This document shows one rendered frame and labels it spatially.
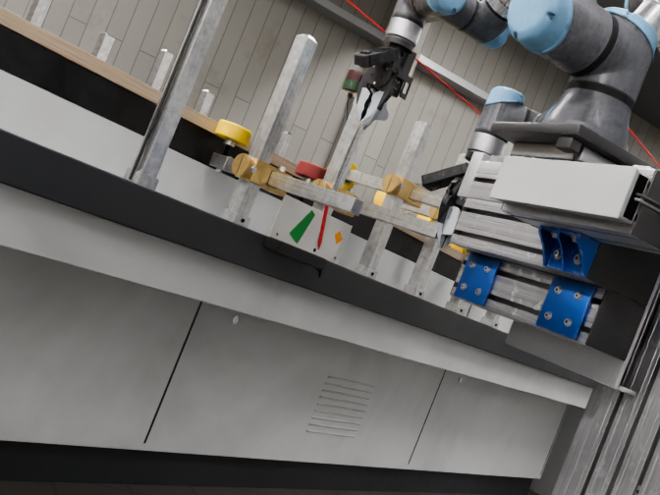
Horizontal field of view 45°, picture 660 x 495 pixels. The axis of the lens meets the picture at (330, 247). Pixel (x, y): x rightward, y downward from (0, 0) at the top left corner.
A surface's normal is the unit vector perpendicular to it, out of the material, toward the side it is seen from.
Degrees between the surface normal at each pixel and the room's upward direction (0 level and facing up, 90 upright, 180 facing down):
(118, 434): 90
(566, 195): 90
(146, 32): 90
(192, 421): 90
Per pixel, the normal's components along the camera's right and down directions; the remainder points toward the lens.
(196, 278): 0.72, 0.28
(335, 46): 0.43, 0.15
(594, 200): -0.82, -0.34
